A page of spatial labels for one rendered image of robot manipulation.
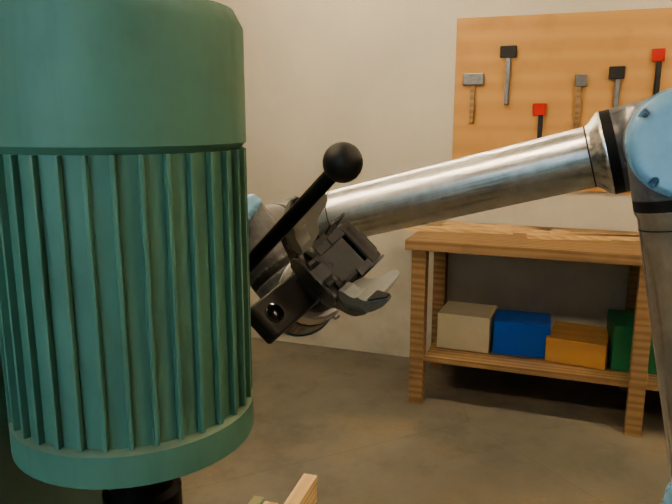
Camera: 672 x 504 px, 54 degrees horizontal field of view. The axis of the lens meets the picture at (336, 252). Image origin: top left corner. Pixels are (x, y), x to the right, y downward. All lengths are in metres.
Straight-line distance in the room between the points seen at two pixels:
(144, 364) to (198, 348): 0.04
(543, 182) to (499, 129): 2.77
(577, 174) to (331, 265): 0.38
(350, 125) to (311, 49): 0.50
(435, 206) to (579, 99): 2.74
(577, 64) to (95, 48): 3.39
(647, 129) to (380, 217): 0.40
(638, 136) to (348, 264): 0.34
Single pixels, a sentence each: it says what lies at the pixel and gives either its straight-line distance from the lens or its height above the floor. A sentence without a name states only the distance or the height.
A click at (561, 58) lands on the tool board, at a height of 1.73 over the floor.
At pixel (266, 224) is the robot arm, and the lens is 0.94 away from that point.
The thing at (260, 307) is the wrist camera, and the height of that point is 1.22.
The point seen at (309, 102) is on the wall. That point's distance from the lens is 4.02.
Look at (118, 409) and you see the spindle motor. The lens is 0.45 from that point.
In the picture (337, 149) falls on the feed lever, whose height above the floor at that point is 1.41.
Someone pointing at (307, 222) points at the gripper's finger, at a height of 1.32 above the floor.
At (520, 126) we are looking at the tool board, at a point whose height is 1.38.
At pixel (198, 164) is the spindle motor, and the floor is 1.40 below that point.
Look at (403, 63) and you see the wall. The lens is 3.85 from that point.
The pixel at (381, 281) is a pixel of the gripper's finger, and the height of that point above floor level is 1.26.
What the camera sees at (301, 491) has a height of 0.94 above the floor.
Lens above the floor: 1.43
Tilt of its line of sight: 12 degrees down
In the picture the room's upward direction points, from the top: straight up
